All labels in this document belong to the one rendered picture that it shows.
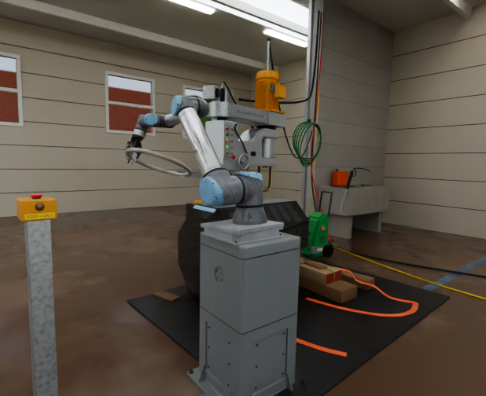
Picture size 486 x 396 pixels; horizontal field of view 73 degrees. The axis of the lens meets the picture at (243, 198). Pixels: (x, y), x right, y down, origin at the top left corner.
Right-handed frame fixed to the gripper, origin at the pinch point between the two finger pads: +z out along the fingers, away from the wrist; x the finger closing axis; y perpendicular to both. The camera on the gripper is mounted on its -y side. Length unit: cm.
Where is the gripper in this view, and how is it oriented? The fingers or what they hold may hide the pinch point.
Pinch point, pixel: (130, 163)
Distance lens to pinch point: 259.4
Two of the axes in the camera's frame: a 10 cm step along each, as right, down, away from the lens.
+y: -1.3, -2.2, -9.7
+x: 9.5, 2.4, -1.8
